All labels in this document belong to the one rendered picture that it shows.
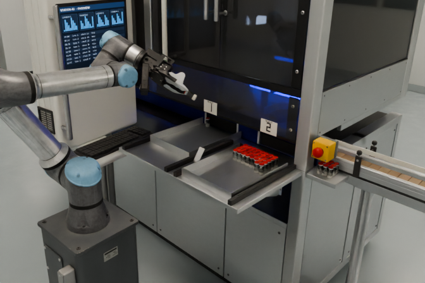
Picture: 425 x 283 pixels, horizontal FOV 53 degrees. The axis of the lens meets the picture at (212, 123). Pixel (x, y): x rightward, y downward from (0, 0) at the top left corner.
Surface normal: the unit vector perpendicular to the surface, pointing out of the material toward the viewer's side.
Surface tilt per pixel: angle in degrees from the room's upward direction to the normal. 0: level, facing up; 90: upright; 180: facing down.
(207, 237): 90
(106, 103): 90
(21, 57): 90
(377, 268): 0
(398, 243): 0
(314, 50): 90
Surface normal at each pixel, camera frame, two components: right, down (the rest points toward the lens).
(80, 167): 0.11, -0.88
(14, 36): 0.72, 0.27
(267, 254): -0.69, 0.25
